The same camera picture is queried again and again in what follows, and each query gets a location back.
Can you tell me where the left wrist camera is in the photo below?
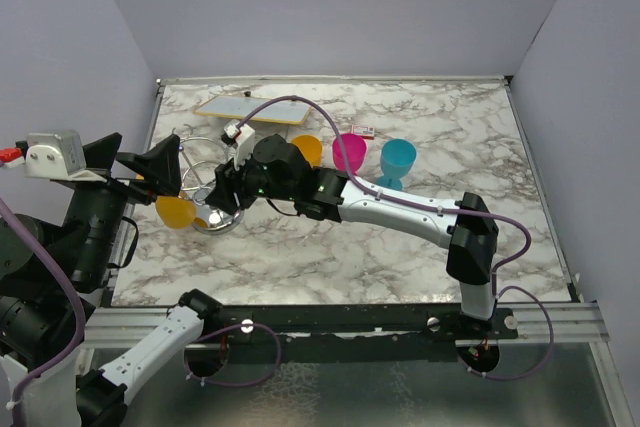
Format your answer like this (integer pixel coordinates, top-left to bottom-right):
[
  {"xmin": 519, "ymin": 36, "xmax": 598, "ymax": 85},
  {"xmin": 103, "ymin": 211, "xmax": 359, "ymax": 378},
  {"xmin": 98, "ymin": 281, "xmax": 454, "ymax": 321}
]
[{"xmin": 1, "ymin": 130, "xmax": 107, "ymax": 183}]

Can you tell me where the yellow wine glass front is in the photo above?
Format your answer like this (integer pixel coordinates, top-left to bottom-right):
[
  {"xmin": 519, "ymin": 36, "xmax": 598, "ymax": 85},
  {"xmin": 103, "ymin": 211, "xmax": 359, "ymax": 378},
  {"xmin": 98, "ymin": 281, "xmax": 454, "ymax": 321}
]
[{"xmin": 291, "ymin": 135, "xmax": 323, "ymax": 167}]

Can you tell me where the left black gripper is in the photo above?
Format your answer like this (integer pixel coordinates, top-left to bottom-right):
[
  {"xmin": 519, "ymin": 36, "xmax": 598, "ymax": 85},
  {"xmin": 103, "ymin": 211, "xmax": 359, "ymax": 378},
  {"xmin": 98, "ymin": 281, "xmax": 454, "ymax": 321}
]
[{"xmin": 66, "ymin": 129, "xmax": 182, "ymax": 284}]

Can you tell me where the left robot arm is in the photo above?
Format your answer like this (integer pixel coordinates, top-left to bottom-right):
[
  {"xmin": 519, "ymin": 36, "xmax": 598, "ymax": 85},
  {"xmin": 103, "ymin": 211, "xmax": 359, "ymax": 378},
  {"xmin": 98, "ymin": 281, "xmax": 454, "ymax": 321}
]
[{"xmin": 1, "ymin": 131, "xmax": 221, "ymax": 426}]

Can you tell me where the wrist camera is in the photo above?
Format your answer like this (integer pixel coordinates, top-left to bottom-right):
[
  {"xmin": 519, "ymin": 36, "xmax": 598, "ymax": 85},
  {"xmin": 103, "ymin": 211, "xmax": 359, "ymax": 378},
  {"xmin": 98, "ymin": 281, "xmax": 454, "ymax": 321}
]
[
  {"xmin": 1, "ymin": 130, "xmax": 107, "ymax": 183},
  {"xmin": 221, "ymin": 120, "xmax": 255, "ymax": 171}
]

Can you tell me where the aluminium rail frame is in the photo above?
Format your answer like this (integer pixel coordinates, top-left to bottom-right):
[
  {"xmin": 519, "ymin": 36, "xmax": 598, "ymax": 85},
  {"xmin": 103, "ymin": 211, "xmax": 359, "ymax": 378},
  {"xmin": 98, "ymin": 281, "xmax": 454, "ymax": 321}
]
[{"xmin": 86, "ymin": 79, "xmax": 633, "ymax": 426}]

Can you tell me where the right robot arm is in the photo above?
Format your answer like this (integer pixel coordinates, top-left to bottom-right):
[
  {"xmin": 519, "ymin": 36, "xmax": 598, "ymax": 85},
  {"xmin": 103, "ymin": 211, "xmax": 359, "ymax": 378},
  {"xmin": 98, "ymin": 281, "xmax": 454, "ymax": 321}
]
[{"xmin": 201, "ymin": 134, "xmax": 499, "ymax": 338}]

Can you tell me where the chrome wine glass rack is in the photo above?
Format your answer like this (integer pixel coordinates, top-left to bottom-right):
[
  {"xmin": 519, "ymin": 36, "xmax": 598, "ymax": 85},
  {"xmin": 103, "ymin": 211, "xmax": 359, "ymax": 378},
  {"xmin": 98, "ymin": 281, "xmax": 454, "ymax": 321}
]
[{"xmin": 171, "ymin": 124, "xmax": 244, "ymax": 236}]

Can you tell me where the red card box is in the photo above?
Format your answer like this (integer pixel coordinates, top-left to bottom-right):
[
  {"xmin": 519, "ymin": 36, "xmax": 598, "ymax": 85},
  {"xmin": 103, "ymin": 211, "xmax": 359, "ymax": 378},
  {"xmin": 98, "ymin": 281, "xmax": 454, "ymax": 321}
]
[{"xmin": 351, "ymin": 125, "xmax": 375, "ymax": 140}]

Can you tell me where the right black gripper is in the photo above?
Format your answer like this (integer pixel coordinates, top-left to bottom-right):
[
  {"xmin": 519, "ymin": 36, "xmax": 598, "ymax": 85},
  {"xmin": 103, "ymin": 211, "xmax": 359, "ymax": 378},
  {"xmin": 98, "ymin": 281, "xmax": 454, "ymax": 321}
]
[{"xmin": 205, "ymin": 148, "xmax": 296, "ymax": 217}]

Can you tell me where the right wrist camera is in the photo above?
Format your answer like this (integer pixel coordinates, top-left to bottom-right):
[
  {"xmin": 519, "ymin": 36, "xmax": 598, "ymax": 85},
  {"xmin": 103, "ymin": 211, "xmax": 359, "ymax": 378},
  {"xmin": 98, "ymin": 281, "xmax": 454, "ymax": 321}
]
[{"xmin": 221, "ymin": 120, "xmax": 255, "ymax": 171}]

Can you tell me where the blue plastic wine glass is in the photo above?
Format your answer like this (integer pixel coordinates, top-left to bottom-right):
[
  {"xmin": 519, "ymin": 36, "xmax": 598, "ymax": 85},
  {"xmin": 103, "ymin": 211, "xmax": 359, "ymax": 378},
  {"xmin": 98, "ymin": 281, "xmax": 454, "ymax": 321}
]
[{"xmin": 376, "ymin": 138, "xmax": 417, "ymax": 191}]

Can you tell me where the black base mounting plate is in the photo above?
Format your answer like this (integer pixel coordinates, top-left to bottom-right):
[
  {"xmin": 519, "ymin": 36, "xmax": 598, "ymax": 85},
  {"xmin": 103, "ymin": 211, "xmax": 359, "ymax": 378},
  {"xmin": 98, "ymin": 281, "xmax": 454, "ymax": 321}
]
[{"xmin": 179, "ymin": 299, "xmax": 518, "ymax": 364}]

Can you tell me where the yellow wine glass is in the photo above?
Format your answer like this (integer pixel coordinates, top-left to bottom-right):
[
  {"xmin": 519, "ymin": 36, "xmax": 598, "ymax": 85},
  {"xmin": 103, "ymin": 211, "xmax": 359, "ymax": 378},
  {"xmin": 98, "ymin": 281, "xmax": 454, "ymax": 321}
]
[
  {"xmin": 291, "ymin": 135, "xmax": 323, "ymax": 167},
  {"xmin": 155, "ymin": 196, "xmax": 207, "ymax": 230}
]

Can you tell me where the yellow framed whiteboard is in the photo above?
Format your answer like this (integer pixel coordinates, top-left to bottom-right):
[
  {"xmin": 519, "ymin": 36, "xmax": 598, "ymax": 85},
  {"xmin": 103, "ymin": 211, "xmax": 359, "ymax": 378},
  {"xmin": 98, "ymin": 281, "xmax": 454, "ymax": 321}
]
[{"xmin": 194, "ymin": 95, "xmax": 311, "ymax": 125}]

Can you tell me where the pink plastic wine glass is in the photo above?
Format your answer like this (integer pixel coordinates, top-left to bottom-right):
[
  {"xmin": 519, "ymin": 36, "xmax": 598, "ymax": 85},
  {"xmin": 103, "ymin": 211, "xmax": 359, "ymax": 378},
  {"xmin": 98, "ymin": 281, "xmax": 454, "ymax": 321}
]
[{"xmin": 332, "ymin": 133, "xmax": 367, "ymax": 174}]

